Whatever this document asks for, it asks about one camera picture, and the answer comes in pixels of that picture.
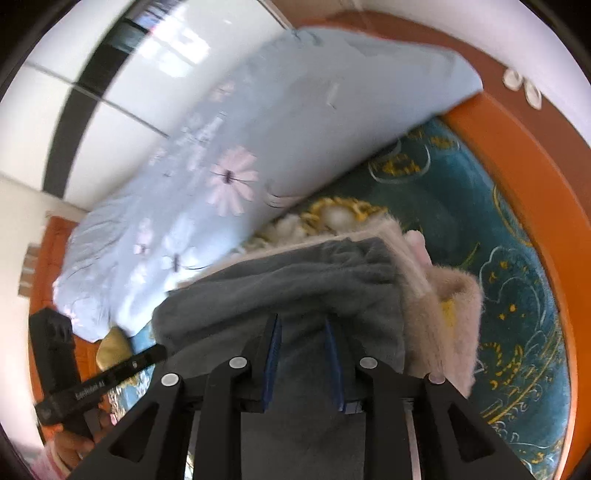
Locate pale pink fuzzy garment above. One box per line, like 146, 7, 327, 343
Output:
178, 217, 485, 398

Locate person's left hand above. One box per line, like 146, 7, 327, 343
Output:
54, 408, 114, 476

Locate orange wooden bed frame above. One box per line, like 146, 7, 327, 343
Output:
28, 9, 591, 480

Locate mustard yellow knit sweater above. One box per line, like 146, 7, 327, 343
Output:
96, 325, 139, 370

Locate grey fleece garment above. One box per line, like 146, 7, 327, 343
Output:
151, 237, 408, 407

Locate light blue floral quilt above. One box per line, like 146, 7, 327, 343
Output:
52, 27, 483, 343

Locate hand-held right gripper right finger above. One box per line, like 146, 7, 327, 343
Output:
324, 318, 532, 480

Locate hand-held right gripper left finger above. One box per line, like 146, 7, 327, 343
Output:
69, 314, 282, 480

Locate teal floral blanket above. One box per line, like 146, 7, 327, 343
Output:
106, 115, 573, 480

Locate white wardrobe black trim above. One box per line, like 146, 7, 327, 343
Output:
0, 0, 296, 208

